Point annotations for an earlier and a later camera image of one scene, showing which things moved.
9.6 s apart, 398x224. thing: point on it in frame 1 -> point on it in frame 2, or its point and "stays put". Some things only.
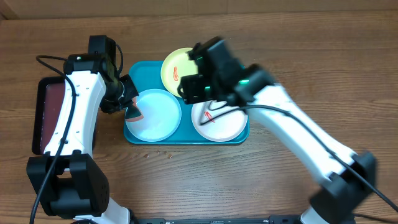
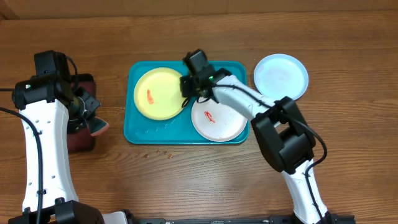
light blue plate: (161, 116) -> (278, 75)
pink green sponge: (132, 112) -> (97, 126)
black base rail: (274, 219) stays put
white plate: (227, 128) stays put
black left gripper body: (118, 94) -> (81, 108)
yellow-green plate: (176, 65) -> (157, 93)
